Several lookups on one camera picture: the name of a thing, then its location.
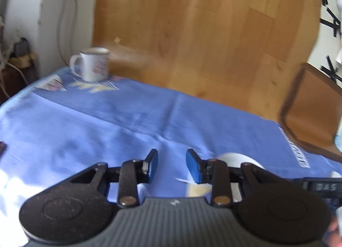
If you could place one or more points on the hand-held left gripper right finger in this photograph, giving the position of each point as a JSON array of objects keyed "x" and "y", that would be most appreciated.
[{"x": 193, "y": 167}]

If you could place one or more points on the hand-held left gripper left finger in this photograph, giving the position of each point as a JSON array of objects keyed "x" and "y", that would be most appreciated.
[{"x": 152, "y": 166}]

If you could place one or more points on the blue printed tablecloth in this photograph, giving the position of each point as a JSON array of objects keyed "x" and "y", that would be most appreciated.
[{"x": 107, "y": 118}]

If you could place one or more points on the brown woven chair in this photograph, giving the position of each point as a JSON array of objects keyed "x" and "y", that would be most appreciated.
[{"x": 315, "y": 108}]

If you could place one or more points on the white enamel mug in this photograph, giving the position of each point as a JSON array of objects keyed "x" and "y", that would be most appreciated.
[{"x": 93, "y": 66}]

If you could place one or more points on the black tape cross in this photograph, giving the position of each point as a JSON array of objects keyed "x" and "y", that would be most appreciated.
[{"x": 332, "y": 70}]

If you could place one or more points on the wooden board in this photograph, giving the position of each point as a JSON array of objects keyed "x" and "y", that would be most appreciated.
[{"x": 208, "y": 35}]

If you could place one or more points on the dark brown object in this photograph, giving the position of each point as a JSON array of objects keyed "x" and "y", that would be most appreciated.
[{"x": 2, "y": 149}]

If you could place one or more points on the black charger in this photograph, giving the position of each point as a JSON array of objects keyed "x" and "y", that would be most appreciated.
[{"x": 20, "y": 47}]

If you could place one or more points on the black tape strips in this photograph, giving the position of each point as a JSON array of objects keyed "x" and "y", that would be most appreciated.
[{"x": 328, "y": 11}]

